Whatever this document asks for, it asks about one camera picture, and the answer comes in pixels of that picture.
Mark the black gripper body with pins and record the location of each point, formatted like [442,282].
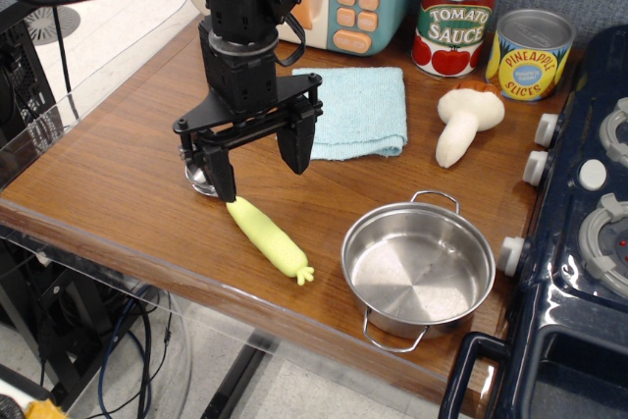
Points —
[247,100]

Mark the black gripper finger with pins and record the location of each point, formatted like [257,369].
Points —
[295,143]
[219,173]

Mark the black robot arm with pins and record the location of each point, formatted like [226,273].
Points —
[247,100]

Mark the silver metal pot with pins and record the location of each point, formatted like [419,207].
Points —
[416,270]

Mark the light blue folded cloth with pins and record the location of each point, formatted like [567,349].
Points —
[363,113]

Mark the white plush mushroom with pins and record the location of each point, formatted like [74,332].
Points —
[468,108]

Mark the black computer tower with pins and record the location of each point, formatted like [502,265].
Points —
[26,96]

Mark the tomato sauce can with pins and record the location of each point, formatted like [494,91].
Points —
[449,36]

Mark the white stove knob middle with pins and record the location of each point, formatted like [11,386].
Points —
[535,167]

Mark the white stove knob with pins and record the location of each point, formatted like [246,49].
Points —
[535,167]
[510,254]
[545,129]

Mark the white stove knob lower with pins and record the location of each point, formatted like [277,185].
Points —
[510,254]

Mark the white stove knob upper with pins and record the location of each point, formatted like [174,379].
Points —
[545,129]

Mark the pineapple slices can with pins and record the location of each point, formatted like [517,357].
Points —
[529,52]

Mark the grey stove burner upper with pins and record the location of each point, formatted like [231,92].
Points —
[615,149]

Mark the grey stove burner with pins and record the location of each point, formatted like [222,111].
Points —
[615,149]
[602,242]

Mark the grey stove burner lower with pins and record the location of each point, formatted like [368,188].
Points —
[602,242]

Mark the dark blue toy stove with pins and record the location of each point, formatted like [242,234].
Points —
[565,351]

